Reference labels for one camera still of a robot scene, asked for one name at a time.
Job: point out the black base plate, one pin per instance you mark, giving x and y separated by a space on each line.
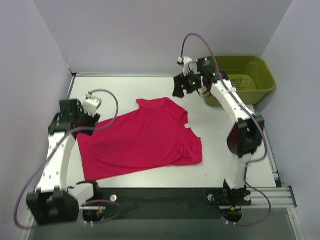
104 211

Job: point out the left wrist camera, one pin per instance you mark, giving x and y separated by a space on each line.
91 104

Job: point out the pink t shirt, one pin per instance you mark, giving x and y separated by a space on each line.
155 135

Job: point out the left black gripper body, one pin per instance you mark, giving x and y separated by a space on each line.
89 124

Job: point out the aluminium front rail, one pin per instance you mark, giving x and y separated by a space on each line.
270 195

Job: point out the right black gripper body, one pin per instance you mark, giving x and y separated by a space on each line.
184 83

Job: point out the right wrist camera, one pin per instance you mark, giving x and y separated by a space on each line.
186 63

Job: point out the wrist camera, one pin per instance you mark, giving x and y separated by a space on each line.
186 63
91 104

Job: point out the olive green plastic basin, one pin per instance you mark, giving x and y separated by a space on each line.
250 76

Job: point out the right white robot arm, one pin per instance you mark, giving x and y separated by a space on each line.
245 136

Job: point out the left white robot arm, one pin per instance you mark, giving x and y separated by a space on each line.
52 201

